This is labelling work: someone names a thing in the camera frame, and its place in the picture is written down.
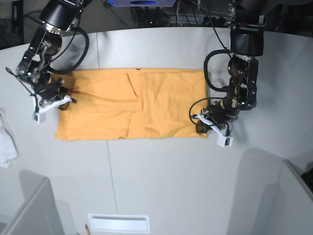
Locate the white camera mount image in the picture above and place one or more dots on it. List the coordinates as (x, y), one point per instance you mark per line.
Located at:
(225, 138)
(40, 109)

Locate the grey box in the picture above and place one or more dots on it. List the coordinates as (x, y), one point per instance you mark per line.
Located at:
(38, 215)
(286, 207)

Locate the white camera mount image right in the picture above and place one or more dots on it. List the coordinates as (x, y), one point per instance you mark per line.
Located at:
(225, 138)

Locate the orange T-shirt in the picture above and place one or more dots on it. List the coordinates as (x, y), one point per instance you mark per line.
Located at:
(131, 104)

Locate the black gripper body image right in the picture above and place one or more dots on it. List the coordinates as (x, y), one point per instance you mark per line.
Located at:
(219, 116)

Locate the grey box left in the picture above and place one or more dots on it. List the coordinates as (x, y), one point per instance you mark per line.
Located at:
(38, 215)

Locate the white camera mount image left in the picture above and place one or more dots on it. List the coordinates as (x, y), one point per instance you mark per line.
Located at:
(40, 109)

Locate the blue grey device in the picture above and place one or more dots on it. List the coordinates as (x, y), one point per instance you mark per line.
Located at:
(148, 3)

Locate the white paper label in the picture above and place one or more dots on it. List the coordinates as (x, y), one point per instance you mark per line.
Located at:
(113, 223)

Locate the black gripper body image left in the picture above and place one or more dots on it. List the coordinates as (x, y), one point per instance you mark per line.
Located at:
(49, 88)

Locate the black keyboard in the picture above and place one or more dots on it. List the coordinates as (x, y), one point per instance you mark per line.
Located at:
(308, 179)

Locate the grey box right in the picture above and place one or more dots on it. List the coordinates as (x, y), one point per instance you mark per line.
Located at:
(286, 207)

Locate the pencil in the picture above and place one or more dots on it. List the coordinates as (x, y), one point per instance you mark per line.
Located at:
(87, 229)

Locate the white cloth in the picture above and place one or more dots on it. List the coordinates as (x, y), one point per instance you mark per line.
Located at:
(8, 151)

